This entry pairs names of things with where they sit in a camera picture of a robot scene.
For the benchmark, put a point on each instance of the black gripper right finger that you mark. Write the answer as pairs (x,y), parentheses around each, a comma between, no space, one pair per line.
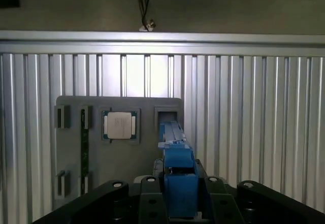
(243,203)

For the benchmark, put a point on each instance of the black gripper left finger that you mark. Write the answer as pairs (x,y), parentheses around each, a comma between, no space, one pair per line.
(122,203)

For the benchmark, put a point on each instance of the green RAM stick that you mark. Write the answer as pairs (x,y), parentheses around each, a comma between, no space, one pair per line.
(84,147)

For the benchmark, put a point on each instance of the grey parts rack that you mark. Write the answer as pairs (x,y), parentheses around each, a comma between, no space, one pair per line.
(122,158)

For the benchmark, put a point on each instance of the silver CPU chip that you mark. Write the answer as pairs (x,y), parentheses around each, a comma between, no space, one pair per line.
(121,126)

